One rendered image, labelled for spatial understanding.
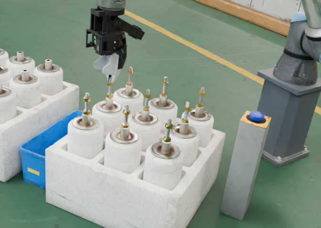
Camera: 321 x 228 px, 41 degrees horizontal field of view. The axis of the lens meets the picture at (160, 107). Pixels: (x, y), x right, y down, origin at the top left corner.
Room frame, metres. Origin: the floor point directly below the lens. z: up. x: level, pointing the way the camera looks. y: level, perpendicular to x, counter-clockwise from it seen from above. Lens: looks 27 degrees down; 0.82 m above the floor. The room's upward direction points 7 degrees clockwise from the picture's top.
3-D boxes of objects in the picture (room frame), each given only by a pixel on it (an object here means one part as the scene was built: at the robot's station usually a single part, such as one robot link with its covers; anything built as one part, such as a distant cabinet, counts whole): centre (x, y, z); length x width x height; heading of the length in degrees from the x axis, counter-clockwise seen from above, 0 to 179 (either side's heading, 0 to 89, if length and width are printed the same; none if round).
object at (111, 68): (1.08, 0.15, 0.38); 0.06 x 0.03 x 0.09; 136
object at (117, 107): (1.11, 0.15, 0.25); 0.08 x 0.08 x 0.01
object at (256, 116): (1.02, -0.26, 0.32); 0.04 x 0.04 x 0.02
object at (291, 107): (1.42, -0.45, 0.15); 0.19 x 0.19 x 0.30; 39
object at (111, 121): (1.11, 0.15, 0.16); 0.10 x 0.10 x 0.18
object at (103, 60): (1.11, 0.17, 0.38); 0.06 x 0.03 x 0.09; 136
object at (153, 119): (1.06, 0.04, 0.25); 0.08 x 0.08 x 0.01
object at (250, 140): (1.02, -0.26, 0.16); 0.07 x 0.07 x 0.31; 68
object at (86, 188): (1.06, 0.04, 0.09); 0.39 x 0.39 x 0.18; 68
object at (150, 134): (1.06, 0.04, 0.16); 0.10 x 0.10 x 0.18
